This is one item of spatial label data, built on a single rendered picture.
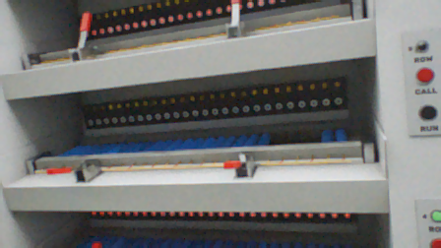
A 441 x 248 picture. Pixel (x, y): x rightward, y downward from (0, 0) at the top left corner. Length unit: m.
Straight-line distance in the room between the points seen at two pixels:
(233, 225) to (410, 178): 0.34
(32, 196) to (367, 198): 0.52
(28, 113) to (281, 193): 0.50
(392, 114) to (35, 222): 0.64
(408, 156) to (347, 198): 0.09
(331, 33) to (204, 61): 0.18
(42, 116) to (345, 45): 0.58
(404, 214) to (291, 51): 0.24
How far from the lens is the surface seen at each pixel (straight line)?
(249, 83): 0.67
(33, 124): 0.75
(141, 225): 0.75
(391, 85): 0.45
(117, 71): 0.56
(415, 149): 0.45
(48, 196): 0.64
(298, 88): 0.61
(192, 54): 0.50
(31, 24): 0.79
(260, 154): 0.50
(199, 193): 0.49
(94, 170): 0.60
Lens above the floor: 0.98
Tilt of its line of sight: 3 degrees up
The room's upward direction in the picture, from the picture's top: 4 degrees counter-clockwise
